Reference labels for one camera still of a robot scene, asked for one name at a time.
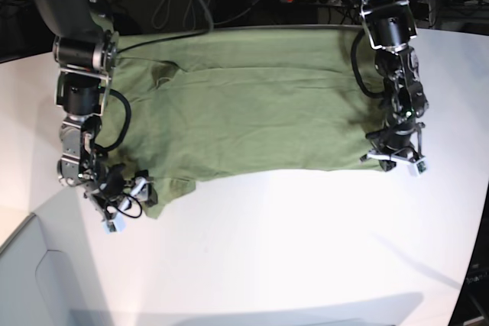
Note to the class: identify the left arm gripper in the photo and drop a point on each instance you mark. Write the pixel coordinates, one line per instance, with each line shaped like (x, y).
(398, 145)

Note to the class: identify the green T-shirt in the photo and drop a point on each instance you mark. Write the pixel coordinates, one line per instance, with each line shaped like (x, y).
(241, 101)

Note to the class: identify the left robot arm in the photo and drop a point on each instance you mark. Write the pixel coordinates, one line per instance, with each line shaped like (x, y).
(389, 26)

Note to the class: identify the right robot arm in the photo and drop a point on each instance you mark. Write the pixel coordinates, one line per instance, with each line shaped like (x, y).
(85, 53)

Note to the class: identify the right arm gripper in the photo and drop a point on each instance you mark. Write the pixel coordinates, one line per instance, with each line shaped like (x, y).
(116, 198)

